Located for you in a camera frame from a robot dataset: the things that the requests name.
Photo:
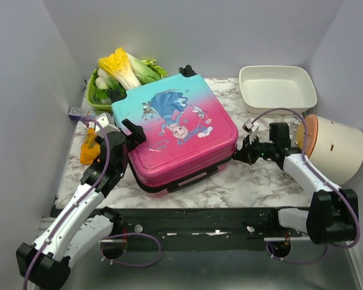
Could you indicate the white rectangular plastic basin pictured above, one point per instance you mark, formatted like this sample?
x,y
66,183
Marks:
x,y
267,87

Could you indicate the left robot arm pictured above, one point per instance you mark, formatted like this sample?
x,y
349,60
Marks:
x,y
45,262

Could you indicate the pink and teal kids suitcase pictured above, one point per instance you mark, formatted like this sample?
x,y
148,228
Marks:
x,y
189,134

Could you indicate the green leafy lettuce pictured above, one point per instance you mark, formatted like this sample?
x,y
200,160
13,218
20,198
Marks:
x,y
147,71

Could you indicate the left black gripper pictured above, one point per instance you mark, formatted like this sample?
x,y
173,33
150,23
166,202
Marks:
x,y
138,136

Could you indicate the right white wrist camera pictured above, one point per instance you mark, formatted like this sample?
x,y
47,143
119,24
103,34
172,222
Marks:
x,y
252,129

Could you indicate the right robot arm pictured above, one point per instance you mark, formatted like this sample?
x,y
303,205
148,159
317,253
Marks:
x,y
332,216

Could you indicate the white bok choy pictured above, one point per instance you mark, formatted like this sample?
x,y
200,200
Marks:
x,y
103,80

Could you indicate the purple and white small box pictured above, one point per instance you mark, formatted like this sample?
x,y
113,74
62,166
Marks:
x,y
79,114

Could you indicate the green plastic vegetable tray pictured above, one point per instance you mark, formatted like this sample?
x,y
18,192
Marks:
x,y
99,99

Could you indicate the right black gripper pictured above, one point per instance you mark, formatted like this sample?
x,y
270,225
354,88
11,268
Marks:
x,y
245,154

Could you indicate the napa cabbage with yellow top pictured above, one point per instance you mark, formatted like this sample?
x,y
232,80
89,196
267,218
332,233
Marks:
x,y
117,66

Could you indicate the white cylinder appliance orange lid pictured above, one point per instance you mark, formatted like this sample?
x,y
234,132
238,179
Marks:
x,y
333,148

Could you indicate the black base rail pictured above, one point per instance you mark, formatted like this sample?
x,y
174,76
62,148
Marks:
x,y
176,229

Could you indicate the orange snack bag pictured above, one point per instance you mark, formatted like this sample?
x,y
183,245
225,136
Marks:
x,y
90,149

